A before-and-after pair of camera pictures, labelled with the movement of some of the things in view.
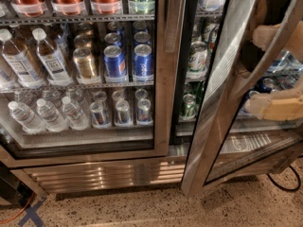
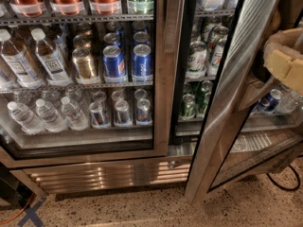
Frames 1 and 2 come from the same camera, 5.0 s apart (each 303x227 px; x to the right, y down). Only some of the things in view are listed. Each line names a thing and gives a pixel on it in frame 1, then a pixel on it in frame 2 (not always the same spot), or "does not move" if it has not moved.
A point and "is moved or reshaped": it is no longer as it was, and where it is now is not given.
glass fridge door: x=258 y=53 is moved or reshaped
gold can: x=84 y=64 does not move
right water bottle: x=75 y=117 does not move
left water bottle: x=30 y=122 does not move
